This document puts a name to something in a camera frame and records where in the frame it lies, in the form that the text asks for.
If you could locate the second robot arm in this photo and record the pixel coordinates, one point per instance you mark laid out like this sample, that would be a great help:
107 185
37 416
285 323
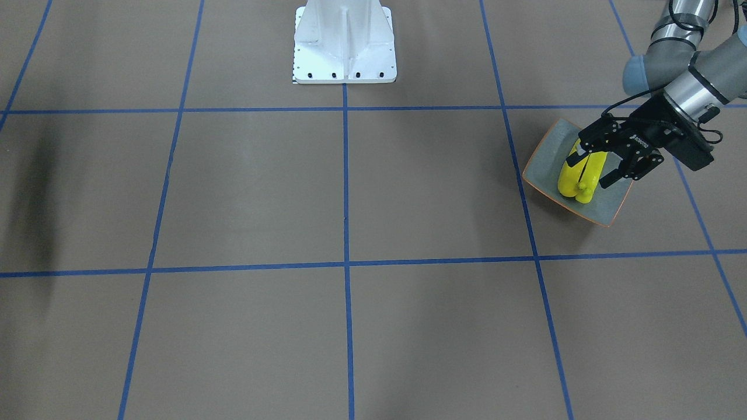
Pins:
684 89

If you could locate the second arm gripper body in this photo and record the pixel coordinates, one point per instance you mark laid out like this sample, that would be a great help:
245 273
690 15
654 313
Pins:
646 133

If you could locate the yellow plastic banana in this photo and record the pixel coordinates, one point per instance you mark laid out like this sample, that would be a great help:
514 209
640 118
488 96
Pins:
567 181

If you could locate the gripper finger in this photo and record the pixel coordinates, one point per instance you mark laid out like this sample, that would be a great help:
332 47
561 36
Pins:
634 167
576 156

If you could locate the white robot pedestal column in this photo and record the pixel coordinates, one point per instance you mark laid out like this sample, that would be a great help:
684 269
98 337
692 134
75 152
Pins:
344 42

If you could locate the grey square plate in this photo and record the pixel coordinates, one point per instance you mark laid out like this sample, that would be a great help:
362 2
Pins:
546 162

